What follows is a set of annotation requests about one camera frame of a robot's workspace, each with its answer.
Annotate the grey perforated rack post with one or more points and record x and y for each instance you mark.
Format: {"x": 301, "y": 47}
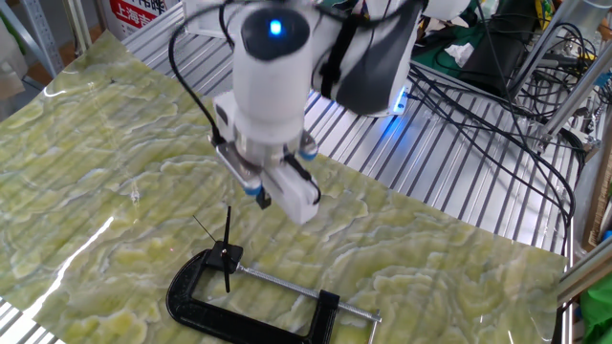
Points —
{"x": 40, "y": 33}

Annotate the black clock movement with hands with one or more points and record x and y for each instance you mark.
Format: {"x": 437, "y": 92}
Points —
{"x": 222, "y": 255}

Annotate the black C-clamp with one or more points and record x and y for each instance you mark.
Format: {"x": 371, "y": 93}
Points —
{"x": 239, "y": 327}

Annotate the red and white sign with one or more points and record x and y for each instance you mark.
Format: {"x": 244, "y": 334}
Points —
{"x": 134, "y": 12}

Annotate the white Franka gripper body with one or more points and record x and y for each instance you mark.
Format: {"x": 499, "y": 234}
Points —
{"x": 296, "y": 200}

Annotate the green cloth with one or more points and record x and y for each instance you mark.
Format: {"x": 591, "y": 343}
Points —
{"x": 430, "y": 48}

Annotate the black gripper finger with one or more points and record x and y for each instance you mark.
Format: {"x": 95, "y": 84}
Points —
{"x": 260, "y": 198}
{"x": 267, "y": 199}

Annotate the black box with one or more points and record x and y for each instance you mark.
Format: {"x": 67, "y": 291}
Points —
{"x": 497, "y": 48}

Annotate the green bag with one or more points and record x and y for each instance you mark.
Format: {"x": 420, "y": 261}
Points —
{"x": 600, "y": 315}

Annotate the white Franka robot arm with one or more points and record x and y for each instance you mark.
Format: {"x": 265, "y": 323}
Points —
{"x": 272, "y": 95}

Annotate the aluminium frame post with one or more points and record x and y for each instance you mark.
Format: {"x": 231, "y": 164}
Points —
{"x": 545, "y": 48}
{"x": 578, "y": 91}
{"x": 79, "y": 24}

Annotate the green marble pattern mat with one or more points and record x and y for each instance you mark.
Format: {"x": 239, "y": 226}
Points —
{"x": 382, "y": 248}

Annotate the white crumpled paper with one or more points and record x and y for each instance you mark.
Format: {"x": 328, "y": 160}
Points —
{"x": 459, "y": 52}

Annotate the aluminium frame rail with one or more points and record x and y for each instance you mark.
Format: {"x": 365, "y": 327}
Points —
{"x": 588, "y": 272}

